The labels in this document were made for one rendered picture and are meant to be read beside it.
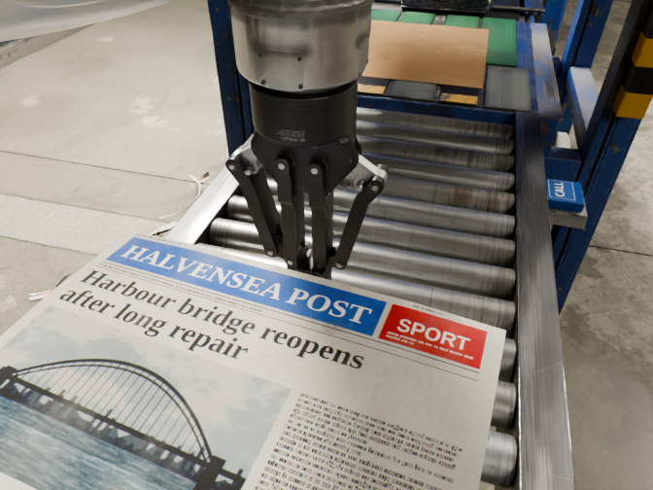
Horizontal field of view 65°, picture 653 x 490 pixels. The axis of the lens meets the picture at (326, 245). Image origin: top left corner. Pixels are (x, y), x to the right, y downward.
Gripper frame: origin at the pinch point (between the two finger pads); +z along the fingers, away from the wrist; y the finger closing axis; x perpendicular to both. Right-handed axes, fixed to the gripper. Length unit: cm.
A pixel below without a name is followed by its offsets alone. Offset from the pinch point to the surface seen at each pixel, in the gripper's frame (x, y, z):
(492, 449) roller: -3.6, 19.3, 13.4
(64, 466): -24.4, -4.6, -9.6
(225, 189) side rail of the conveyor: 31.6, -24.8, 13.2
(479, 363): -13.1, 14.3, -10.0
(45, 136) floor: 163, -200, 93
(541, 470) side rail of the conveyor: -4.5, 23.8, 13.3
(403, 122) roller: 67, 0, 14
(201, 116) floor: 208, -131, 93
